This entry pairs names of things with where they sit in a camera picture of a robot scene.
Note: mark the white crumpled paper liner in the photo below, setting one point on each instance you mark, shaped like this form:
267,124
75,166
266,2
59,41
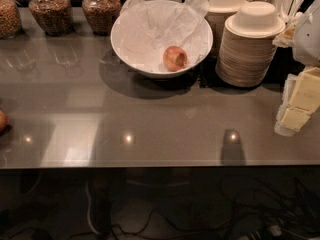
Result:
150,30

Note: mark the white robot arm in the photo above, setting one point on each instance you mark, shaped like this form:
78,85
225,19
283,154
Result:
306,38

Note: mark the red apple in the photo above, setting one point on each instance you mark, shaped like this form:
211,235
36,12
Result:
174,58

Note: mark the right glass jar of grains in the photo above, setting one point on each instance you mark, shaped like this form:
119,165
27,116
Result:
101,14

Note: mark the left glass jar of cereal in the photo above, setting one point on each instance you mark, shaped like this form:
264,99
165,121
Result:
10,20

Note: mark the white ceramic bowl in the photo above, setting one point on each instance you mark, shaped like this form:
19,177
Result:
133,55

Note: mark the black mat under stacks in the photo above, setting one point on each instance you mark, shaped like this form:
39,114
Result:
281,66

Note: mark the front stack of paper bowls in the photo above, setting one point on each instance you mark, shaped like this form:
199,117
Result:
247,48

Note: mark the glass jar of grains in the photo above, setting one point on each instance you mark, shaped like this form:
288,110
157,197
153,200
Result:
101,14
53,16

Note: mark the apple at left edge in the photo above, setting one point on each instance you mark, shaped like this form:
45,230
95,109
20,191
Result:
3,120

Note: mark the rear stack of paper bowls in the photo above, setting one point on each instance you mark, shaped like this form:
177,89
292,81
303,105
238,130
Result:
217,13

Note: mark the stack of paper bowls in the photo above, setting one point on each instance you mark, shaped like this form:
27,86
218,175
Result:
247,48
217,13

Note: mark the middle glass jar of grains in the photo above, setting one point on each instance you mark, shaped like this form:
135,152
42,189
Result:
53,16

